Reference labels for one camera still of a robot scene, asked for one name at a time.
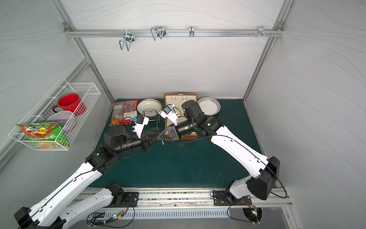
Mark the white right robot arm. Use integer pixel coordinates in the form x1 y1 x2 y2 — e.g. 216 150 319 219
157 100 280 202

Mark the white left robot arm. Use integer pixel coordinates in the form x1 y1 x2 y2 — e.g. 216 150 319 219
14 125 158 229

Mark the brown jewelry box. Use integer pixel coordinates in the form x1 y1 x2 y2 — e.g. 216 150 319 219
164 94 198 140

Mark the speckled cream plate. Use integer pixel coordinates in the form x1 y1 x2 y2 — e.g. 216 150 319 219
137 99 163 117

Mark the red candy bag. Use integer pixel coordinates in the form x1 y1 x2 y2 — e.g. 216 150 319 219
110 100 139 127

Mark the white patterned rim bowl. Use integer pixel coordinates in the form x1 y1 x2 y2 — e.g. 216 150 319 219
197 97 221 116

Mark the red enamel mug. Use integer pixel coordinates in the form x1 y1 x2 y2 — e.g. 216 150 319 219
52 94 87 116

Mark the grey plate in basket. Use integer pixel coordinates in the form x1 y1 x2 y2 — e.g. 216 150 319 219
46 111 74 128

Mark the green snack bag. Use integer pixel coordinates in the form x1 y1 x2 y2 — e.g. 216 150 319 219
17 122 70 150

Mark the metal loop hook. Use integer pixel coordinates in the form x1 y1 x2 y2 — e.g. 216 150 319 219
150 26 166 41

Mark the double metal hook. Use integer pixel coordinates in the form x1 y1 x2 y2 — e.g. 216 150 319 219
119 31 134 51

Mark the small metal hook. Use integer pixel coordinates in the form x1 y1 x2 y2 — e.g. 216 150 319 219
189 26 194 38

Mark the chrome wire plate stand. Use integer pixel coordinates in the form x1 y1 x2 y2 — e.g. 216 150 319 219
143 116 161 125

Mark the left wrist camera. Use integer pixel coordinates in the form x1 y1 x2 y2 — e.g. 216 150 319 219
132 115 149 138

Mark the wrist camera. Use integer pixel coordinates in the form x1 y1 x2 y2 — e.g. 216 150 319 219
159 105 179 126
132 115 149 138

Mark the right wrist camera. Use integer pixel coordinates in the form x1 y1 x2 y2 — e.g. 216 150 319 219
159 105 179 126

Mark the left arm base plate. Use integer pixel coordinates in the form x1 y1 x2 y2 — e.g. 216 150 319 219
105 192 139 208

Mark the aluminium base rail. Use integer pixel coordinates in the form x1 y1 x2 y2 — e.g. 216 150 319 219
57 187 293 211

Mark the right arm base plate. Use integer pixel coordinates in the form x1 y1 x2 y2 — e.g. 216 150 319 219
210 190 252 207

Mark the white wire wall basket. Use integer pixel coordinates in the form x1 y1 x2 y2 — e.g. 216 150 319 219
8 78 101 151

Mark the left cable bundle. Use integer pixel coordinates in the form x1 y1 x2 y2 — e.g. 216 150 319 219
86 200 135 229

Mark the right black cable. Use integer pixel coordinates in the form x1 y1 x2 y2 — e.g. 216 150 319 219
227 200 264 224

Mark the metal bracket hook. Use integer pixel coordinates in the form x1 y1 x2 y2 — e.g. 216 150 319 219
248 26 273 38

